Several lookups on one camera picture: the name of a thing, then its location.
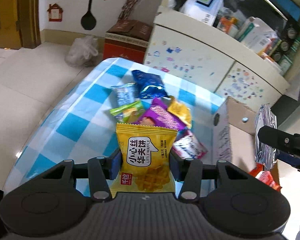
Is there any green glass bottle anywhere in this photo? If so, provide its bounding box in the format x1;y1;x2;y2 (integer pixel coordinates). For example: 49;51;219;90
290;37;300;55

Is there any yellow waffle snack packet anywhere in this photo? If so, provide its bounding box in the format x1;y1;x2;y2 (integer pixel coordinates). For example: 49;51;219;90
116;122;178;193

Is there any white tissue pack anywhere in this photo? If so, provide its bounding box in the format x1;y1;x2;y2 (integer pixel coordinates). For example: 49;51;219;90
179;0;225;27

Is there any light blue snack packet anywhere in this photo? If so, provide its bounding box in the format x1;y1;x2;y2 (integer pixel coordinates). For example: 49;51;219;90
111;82;140;107

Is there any purple snack packet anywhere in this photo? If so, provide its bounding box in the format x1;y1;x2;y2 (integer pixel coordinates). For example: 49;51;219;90
134;97;188;132

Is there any dark yellow snack packet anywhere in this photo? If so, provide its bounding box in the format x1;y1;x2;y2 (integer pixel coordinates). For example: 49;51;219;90
167;96;192;128

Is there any dark blue foil snack packet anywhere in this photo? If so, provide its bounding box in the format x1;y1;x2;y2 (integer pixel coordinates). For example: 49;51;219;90
131;69;168;99

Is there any yellow wooden door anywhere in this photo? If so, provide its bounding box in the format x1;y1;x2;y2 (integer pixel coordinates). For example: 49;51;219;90
0;0;41;50

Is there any blue white checkered tablecloth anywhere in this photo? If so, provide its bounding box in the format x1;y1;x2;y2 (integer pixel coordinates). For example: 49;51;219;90
2;57;227;198

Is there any brown branch wall sticker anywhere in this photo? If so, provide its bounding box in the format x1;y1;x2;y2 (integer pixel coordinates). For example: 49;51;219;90
117;0;163;21

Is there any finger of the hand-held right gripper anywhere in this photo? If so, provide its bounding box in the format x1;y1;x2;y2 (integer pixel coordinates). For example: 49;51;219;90
275;153;300;177
257;126;300;156

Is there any pink snack packet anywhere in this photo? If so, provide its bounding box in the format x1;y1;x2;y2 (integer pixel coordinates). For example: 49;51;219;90
172;130;208;159

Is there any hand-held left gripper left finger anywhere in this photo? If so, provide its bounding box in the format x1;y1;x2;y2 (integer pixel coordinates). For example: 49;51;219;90
41;150;123;202

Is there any white medicine box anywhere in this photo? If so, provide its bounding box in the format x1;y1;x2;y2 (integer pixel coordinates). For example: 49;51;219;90
237;17;278;50

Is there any orange-red snack packet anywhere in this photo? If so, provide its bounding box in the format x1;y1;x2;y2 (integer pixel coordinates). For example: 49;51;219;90
249;162;282;192

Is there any silver foil snack packet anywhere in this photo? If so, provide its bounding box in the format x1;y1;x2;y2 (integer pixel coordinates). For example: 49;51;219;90
254;104;278;171

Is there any house-shaped wall switch sticker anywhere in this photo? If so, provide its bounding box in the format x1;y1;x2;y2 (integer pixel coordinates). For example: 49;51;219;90
47;3;64;22

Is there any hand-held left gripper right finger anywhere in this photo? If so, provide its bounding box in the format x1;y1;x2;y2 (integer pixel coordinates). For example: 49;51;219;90
169;150;243;201

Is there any cream cabinet with stickers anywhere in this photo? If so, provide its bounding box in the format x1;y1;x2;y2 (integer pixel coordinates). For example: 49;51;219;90
143;22;291;106

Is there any green snack packet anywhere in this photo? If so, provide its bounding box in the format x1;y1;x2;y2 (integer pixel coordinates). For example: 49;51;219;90
109;100;146;124

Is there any red cardboard box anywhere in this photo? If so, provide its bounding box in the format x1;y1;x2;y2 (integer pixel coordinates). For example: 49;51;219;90
103;19;153;64

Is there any orange packet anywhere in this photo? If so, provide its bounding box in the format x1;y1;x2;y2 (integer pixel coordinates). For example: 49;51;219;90
216;16;238;34

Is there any white plastic bag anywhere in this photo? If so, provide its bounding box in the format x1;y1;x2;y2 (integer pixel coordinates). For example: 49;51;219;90
65;35;99;68

